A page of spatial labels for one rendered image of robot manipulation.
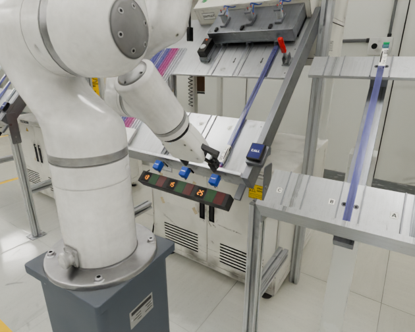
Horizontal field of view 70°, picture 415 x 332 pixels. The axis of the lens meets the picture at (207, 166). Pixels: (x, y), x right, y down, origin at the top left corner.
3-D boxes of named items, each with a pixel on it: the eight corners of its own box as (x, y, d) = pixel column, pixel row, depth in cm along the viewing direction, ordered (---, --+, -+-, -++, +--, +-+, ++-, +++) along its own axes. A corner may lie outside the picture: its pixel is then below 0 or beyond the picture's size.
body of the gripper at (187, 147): (146, 135, 67) (170, 161, 76) (182, 141, 61) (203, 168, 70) (161, 109, 69) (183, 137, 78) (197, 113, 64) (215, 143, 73)
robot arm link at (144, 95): (140, 132, 65) (174, 136, 60) (100, 89, 55) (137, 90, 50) (157, 102, 68) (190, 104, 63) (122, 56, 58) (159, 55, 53)
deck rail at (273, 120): (253, 189, 86) (247, 178, 81) (247, 187, 87) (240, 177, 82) (322, 22, 110) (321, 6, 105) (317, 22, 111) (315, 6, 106)
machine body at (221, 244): (273, 307, 130) (285, 176, 109) (155, 253, 167) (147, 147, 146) (314, 238, 181) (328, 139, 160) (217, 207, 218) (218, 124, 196)
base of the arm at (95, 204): (96, 309, 41) (76, 188, 35) (20, 264, 50) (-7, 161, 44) (177, 242, 57) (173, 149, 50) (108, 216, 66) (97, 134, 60)
